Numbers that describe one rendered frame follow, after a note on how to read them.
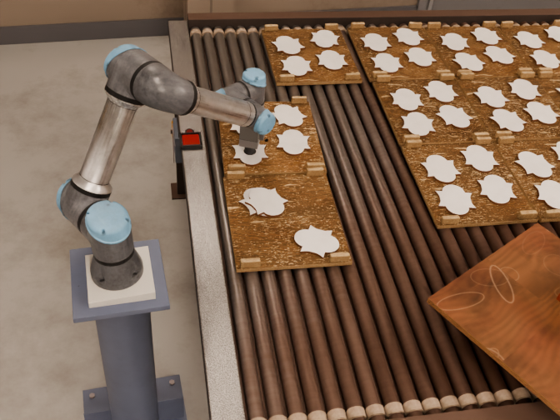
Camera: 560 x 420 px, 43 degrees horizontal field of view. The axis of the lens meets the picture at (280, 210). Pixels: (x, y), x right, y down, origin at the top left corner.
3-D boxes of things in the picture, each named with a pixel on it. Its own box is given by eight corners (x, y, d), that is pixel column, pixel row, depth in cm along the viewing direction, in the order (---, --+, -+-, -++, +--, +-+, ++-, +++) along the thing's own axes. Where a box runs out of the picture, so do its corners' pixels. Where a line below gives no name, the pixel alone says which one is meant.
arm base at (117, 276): (93, 295, 199) (88, 272, 193) (88, 257, 210) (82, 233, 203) (147, 284, 203) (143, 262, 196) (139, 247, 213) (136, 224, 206)
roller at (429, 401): (424, 427, 180) (428, 417, 176) (290, 33, 317) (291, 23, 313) (442, 425, 180) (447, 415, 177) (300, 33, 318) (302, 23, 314)
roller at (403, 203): (479, 420, 182) (485, 410, 179) (322, 33, 319) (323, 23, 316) (497, 418, 183) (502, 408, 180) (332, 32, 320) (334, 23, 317)
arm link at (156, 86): (170, 77, 172) (284, 110, 212) (144, 57, 178) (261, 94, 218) (150, 118, 175) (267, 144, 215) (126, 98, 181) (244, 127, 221)
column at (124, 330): (87, 483, 251) (52, 338, 191) (82, 392, 277) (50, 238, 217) (194, 462, 259) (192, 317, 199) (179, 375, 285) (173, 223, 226)
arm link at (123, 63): (73, 239, 195) (142, 58, 177) (46, 210, 203) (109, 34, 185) (108, 237, 205) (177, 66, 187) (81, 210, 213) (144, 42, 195)
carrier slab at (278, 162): (224, 177, 236) (224, 173, 235) (217, 105, 265) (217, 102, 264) (326, 174, 241) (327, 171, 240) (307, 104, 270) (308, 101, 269)
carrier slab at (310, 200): (236, 272, 206) (236, 269, 205) (222, 180, 235) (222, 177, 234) (352, 265, 212) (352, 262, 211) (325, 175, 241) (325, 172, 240)
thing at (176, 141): (172, 171, 274) (171, 133, 261) (170, 148, 283) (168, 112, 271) (201, 169, 275) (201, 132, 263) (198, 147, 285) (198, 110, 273)
